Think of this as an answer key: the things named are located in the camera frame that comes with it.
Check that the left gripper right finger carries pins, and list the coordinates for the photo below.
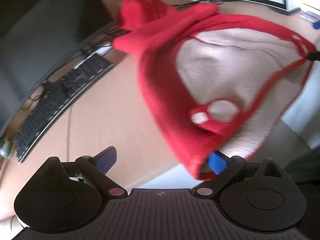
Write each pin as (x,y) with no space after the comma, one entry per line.
(225,170)

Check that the red fleece hooded jacket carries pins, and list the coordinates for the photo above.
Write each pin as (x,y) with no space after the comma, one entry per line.
(212,81)

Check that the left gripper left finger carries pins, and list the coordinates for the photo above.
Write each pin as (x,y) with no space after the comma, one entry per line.
(94,170)

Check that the black keyboard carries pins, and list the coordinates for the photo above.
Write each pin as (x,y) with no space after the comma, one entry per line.
(55,99)

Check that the left computer monitor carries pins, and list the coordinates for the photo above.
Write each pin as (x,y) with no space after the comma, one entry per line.
(37,36)

